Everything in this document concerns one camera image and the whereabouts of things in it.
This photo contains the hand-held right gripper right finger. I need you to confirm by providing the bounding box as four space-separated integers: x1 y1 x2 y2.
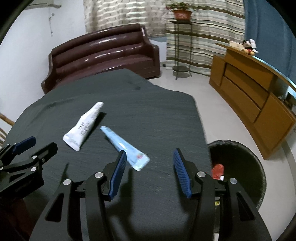
173 148 273 241

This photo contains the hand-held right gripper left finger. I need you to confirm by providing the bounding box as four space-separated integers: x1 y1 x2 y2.
29 150 127 241

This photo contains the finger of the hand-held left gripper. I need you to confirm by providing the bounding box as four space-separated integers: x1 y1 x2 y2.
0 136 37 166
5 142 58 174

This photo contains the light blue toothpaste tube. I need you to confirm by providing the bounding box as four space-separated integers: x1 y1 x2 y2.
100 126 150 171

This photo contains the red plastic bag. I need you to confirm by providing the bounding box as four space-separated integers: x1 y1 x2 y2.
211 164 225 181

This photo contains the white toothpaste tube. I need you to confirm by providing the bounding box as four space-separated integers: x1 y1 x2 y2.
63 102 104 152

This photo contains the black trash bin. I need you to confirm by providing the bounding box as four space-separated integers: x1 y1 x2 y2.
207 140 267 234

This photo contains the dark grey table cloth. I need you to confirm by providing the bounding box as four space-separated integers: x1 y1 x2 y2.
0 68 214 241

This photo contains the wooden cabinet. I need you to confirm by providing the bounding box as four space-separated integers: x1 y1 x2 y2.
209 42 296 160

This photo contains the black metal plant stand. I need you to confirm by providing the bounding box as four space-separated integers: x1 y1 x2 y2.
171 20 194 80

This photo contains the brown leather sofa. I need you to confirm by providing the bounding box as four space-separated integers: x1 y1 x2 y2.
41 23 160 94

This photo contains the tissue box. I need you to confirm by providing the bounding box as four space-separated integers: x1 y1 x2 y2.
229 40 245 50

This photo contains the striped curtain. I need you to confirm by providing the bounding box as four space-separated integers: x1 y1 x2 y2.
165 0 245 76

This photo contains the white air conditioner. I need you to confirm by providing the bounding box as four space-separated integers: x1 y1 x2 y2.
28 0 61 9

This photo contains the mouse plush toy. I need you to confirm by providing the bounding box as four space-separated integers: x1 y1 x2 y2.
242 39 259 55

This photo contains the beige patterned curtain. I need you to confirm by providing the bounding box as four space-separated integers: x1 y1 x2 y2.
83 0 170 38

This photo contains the potted plant in terracotta pot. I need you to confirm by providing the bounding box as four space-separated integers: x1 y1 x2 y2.
165 2 196 21

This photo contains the blue curtain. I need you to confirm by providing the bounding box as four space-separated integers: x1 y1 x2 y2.
243 0 296 80

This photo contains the wooden chair frame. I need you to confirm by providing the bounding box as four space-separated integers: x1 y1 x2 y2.
0 113 15 142

